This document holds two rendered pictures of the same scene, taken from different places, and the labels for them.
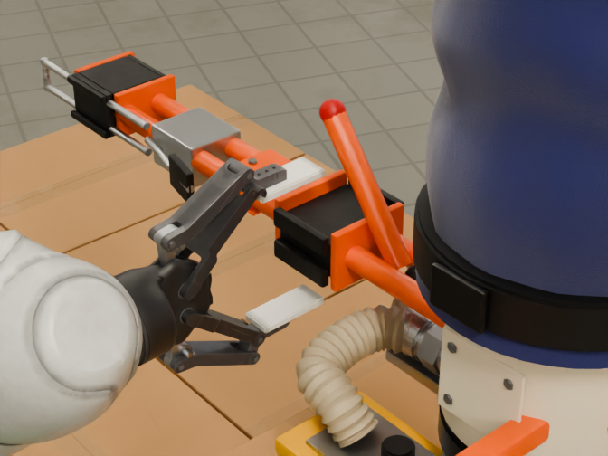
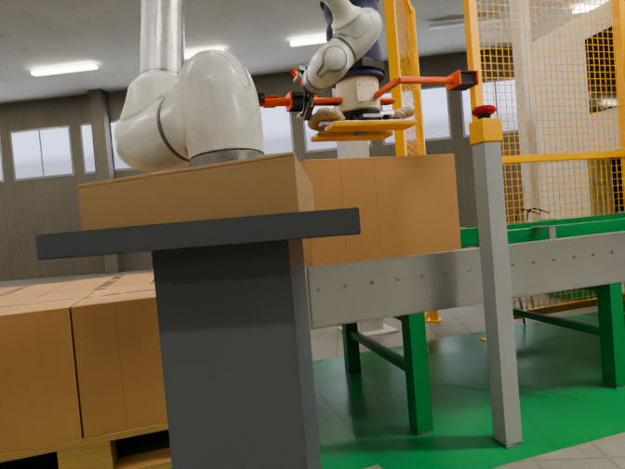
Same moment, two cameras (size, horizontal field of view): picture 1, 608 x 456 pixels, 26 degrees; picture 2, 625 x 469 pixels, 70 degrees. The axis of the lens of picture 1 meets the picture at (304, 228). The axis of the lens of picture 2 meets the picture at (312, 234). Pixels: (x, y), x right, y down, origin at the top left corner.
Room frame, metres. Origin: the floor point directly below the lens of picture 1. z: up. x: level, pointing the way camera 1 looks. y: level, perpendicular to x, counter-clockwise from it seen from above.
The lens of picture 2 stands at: (0.29, 1.54, 0.73)
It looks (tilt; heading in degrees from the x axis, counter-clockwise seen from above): 2 degrees down; 294
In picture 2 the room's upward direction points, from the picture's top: 5 degrees counter-clockwise
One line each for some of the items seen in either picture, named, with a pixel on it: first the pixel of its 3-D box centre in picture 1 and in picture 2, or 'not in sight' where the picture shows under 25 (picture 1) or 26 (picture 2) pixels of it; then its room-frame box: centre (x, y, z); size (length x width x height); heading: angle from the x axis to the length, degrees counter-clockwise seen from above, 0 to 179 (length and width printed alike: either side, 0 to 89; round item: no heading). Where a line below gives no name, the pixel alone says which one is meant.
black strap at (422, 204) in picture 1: (565, 239); (355, 72); (0.81, -0.19, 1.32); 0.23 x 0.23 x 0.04
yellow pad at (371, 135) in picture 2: not in sight; (352, 132); (0.87, -0.27, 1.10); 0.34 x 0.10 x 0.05; 41
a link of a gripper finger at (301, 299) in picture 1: (285, 308); not in sight; (0.96, 0.02, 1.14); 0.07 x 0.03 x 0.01; 131
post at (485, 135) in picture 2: not in sight; (496, 282); (0.34, 0.07, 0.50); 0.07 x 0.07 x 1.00; 40
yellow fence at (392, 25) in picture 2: not in sight; (413, 160); (0.78, -1.15, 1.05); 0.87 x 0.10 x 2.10; 92
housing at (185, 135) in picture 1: (196, 146); not in sight; (1.16, 0.11, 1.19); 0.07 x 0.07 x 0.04; 41
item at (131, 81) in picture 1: (126, 93); not in sight; (1.27, 0.19, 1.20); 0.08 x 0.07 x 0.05; 41
